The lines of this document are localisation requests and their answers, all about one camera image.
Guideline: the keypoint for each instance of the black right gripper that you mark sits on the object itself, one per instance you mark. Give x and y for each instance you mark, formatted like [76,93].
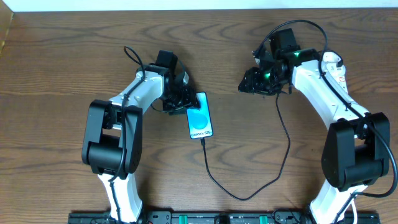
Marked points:
[252,82]

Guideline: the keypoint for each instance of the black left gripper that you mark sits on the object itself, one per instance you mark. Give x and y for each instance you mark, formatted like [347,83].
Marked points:
[182,101]

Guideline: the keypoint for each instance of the blue Samsung Galaxy smartphone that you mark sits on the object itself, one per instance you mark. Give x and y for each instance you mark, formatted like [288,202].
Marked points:
[199,119]

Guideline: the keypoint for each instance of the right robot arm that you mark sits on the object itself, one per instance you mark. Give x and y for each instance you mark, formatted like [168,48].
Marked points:
[356,151]

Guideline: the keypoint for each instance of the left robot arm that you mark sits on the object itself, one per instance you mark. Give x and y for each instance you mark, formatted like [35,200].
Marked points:
[112,145]

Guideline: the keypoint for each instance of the white charger plug adapter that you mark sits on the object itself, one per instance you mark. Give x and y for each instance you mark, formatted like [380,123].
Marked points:
[331,56]

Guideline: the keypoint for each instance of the white power strip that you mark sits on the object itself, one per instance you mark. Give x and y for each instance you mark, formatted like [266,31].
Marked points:
[340,77]

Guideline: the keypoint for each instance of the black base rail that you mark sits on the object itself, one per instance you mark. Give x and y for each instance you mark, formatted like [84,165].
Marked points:
[166,217]

